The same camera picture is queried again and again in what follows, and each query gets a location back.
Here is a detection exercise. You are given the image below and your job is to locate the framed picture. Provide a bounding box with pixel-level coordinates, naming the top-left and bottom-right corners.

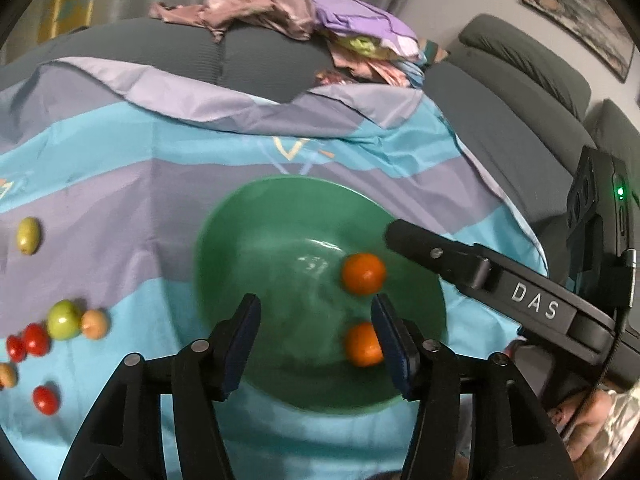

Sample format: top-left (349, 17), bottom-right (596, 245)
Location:
top-left (521, 0), bottom-right (636, 83)

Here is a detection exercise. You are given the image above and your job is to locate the purple cloth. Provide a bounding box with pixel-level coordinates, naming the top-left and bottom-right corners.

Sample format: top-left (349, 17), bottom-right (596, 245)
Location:
top-left (312, 0), bottom-right (421, 58)

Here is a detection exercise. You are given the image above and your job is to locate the person's right forearm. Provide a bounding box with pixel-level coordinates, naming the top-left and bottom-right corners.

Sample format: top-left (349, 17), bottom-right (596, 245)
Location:
top-left (570, 380), bottom-right (640, 466)

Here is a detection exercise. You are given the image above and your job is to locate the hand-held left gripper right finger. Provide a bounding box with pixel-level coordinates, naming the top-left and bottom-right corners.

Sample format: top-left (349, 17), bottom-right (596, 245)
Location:
top-left (371, 292), bottom-right (576, 480)

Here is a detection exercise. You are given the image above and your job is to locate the yellow-green cloth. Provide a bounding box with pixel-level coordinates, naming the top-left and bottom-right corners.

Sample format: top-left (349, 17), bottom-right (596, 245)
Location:
top-left (345, 35), bottom-right (381, 56)

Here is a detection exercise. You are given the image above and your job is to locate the green bowl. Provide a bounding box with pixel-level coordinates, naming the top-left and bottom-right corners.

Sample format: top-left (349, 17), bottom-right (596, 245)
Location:
top-left (194, 175), bottom-right (448, 415)

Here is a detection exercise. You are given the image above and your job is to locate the grey sofa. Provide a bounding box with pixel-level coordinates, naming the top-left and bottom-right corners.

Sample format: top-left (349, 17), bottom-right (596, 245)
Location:
top-left (0, 12), bottom-right (640, 281)

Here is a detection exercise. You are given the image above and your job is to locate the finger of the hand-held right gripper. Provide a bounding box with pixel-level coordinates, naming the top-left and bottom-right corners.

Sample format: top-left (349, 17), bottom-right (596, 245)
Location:
top-left (384, 218), bottom-right (496, 292)

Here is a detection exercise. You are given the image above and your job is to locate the black cable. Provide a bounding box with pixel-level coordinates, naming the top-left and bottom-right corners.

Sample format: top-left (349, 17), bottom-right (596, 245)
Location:
top-left (560, 247), bottom-right (640, 436)

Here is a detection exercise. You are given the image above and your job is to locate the yellow-green oval fruit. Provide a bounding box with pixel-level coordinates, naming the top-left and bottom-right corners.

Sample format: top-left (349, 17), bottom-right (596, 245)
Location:
top-left (16, 216), bottom-right (43, 256)

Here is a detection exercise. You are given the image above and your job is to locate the orange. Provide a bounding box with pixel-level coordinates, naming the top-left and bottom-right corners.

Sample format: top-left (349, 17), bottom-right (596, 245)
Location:
top-left (345, 322), bottom-right (385, 367)
top-left (341, 252), bottom-right (387, 296)

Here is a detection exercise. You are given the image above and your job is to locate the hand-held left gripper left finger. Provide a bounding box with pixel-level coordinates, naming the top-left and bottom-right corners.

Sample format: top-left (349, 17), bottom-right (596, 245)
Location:
top-left (57, 292), bottom-right (262, 480)

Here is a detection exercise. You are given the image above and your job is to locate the floral pink cloth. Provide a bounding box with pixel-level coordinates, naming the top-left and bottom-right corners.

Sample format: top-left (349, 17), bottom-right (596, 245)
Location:
top-left (315, 50), bottom-right (426, 90)

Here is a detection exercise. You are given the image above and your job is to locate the person's right hand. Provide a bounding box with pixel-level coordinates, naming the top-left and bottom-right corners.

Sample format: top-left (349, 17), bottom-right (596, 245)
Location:
top-left (547, 389), bottom-right (626, 462)

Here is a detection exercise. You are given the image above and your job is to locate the green apple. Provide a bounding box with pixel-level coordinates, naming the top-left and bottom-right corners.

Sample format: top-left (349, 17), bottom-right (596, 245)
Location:
top-left (46, 300), bottom-right (83, 341)

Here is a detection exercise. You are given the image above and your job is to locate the blue and purple striped blanket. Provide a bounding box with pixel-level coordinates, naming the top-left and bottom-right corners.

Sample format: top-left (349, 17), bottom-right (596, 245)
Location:
top-left (0, 56), bottom-right (551, 480)

